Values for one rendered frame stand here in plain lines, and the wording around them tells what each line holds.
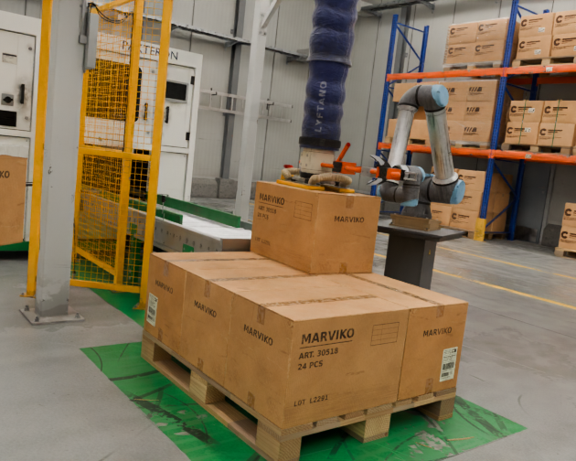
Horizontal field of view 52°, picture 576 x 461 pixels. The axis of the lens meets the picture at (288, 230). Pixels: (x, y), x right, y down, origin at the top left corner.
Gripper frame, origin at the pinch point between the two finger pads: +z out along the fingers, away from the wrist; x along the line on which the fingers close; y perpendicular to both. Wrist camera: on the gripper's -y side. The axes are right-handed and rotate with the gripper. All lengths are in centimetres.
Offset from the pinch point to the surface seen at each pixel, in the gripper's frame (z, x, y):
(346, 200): 14.6, -15.9, -3.9
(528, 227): -769, -88, 473
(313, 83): 23, 41, 25
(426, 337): 10, -67, -64
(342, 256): 13.4, -44.0, -3.9
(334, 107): 13.7, 29.9, 17.6
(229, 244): 47, -50, 56
